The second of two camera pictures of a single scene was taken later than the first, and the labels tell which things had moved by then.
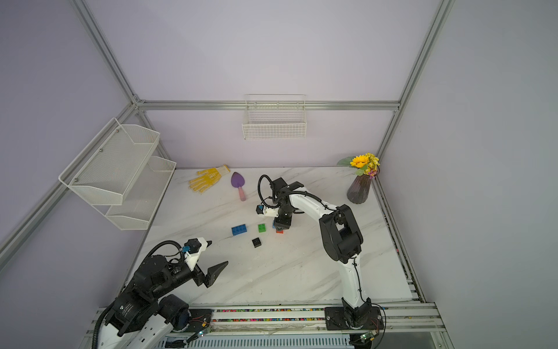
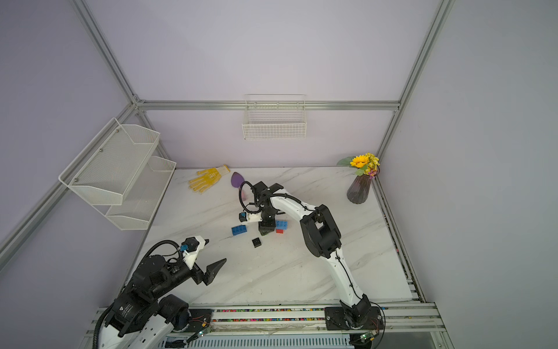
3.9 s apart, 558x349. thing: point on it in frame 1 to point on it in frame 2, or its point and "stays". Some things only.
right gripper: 284,224 to 268,226
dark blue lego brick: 239,229 stays
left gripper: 212,273 stays
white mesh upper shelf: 110,169 stays
